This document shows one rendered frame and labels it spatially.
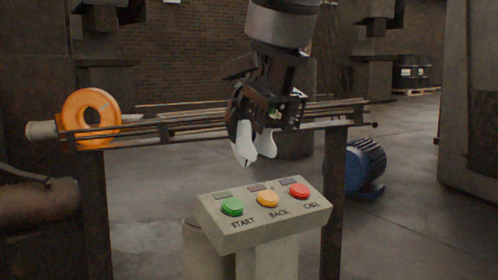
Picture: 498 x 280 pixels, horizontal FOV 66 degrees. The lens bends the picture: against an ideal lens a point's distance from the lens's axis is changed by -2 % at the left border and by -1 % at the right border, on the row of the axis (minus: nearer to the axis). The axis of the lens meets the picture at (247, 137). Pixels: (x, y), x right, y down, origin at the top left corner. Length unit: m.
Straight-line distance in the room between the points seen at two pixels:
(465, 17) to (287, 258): 2.27
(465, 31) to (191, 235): 2.29
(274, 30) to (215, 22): 7.87
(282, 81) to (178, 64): 7.48
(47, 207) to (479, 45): 2.42
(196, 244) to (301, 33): 0.50
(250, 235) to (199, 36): 7.60
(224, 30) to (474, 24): 6.30
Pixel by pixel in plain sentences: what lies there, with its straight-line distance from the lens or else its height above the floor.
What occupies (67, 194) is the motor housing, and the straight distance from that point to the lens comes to 1.16.
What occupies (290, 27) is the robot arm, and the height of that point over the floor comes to 0.89.
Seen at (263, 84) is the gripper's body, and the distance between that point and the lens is 0.55.
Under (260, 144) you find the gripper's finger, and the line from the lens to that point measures 0.62.
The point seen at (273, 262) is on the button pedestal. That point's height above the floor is 0.49.
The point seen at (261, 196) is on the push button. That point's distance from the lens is 0.71.
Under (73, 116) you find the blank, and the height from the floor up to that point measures 0.71.
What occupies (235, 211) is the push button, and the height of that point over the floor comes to 0.60.
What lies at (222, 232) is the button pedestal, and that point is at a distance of 0.64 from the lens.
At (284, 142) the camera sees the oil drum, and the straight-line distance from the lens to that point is 3.40.
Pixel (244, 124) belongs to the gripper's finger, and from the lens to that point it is 0.58.
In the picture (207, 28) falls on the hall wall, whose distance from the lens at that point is 8.27.
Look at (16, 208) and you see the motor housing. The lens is 1.15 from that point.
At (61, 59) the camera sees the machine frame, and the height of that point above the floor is 0.86.
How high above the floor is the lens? 0.85
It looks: 11 degrees down
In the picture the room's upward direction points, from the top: straight up
